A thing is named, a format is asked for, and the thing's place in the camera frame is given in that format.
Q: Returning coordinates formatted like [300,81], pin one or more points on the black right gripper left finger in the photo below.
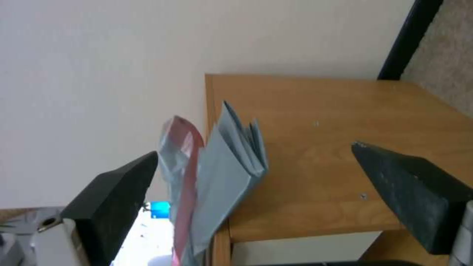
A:
[111,199]

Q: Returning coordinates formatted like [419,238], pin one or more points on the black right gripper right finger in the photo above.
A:
[410,191]

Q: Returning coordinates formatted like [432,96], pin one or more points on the small blue box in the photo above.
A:
[161,209]

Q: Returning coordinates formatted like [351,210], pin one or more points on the light wooden desk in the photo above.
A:
[325,155]

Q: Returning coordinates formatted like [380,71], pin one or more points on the black frame bar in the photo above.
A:
[408,38]

